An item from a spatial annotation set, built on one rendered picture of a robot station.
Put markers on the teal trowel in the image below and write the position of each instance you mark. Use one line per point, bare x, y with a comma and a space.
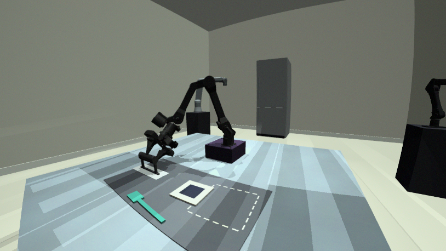
137, 197

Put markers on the white square tile with dark square center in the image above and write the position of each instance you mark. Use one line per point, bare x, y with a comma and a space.
192, 192

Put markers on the small trowel with black handle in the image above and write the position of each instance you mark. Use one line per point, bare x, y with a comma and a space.
152, 172

